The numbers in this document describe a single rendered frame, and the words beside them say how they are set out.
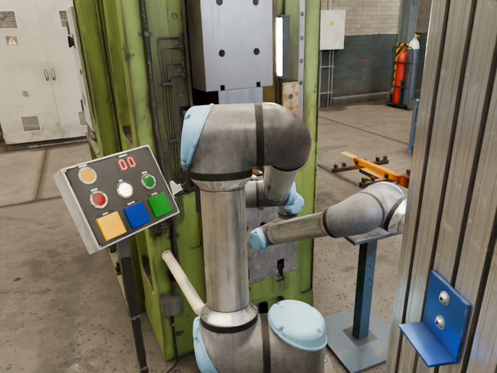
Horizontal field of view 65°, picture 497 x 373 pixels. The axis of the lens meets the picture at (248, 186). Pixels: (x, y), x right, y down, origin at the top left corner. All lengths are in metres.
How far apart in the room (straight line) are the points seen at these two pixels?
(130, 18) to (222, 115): 1.00
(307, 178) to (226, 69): 0.79
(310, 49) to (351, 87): 7.46
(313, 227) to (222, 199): 0.55
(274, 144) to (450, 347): 0.39
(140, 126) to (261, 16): 0.65
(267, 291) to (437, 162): 1.54
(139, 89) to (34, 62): 5.20
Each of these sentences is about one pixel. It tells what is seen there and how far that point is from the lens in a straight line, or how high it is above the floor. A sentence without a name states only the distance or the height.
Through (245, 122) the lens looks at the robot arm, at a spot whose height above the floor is 1.43.
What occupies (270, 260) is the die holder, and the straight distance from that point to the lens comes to 1.90.
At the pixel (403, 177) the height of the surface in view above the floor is 0.99.
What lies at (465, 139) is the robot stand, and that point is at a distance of 0.50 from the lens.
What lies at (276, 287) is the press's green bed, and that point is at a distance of 2.01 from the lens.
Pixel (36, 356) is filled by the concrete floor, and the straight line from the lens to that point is 2.55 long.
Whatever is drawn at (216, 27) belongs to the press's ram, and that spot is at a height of 1.60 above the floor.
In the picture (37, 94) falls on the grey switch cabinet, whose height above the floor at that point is 0.81.
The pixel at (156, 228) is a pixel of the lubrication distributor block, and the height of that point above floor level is 0.79.
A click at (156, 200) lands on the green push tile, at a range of 1.44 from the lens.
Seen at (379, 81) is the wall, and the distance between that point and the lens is 9.89.
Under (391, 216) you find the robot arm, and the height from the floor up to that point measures 1.08.
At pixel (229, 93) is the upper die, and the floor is 1.35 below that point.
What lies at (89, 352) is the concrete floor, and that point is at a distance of 2.45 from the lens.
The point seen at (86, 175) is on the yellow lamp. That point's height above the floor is 1.16.
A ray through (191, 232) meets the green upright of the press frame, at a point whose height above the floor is 0.70.
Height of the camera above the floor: 1.58
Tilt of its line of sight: 21 degrees down
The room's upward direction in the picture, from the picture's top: 2 degrees counter-clockwise
